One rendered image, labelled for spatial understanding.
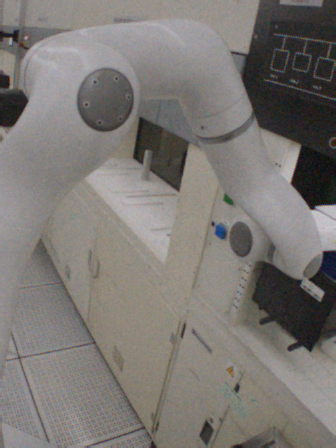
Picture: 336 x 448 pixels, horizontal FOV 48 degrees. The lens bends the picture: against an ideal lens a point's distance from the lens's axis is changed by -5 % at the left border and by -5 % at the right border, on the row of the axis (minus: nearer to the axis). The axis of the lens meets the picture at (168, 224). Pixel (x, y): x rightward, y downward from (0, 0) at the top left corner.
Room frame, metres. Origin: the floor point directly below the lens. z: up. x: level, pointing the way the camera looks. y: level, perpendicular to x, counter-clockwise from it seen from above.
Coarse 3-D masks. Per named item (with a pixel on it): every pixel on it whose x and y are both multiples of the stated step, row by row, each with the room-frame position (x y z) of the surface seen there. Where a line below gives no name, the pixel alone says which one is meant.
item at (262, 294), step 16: (320, 208) 0.81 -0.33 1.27; (272, 272) 0.79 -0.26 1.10; (320, 272) 0.70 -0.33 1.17; (256, 288) 0.82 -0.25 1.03; (272, 288) 0.78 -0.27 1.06; (288, 288) 0.75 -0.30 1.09; (304, 288) 0.71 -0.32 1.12; (320, 288) 0.68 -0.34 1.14; (272, 304) 0.77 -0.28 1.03; (288, 304) 0.73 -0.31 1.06; (304, 304) 0.70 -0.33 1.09; (320, 304) 0.67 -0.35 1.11; (272, 320) 0.80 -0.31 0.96; (288, 320) 0.72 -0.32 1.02; (304, 320) 0.69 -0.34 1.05; (320, 320) 0.66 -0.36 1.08; (304, 336) 0.67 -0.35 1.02; (320, 336) 0.65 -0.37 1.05
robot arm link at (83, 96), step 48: (48, 48) 0.41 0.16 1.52; (96, 48) 0.37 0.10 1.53; (48, 96) 0.33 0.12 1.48; (96, 96) 0.34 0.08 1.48; (0, 144) 0.36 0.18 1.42; (48, 144) 0.34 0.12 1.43; (96, 144) 0.35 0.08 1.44; (0, 192) 0.36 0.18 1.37; (48, 192) 0.38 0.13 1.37; (0, 240) 0.35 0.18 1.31; (0, 288) 0.35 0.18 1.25; (0, 336) 0.33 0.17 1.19
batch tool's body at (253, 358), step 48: (288, 0) 0.94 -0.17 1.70; (288, 96) 0.88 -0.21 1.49; (288, 144) 0.86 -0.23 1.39; (240, 288) 0.86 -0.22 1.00; (192, 336) 0.97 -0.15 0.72; (240, 336) 0.83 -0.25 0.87; (288, 336) 0.86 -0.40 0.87; (192, 384) 0.91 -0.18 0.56; (240, 384) 0.77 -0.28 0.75; (288, 384) 0.67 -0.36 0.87; (192, 432) 0.85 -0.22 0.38; (240, 432) 0.71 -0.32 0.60; (288, 432) 0.61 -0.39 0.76
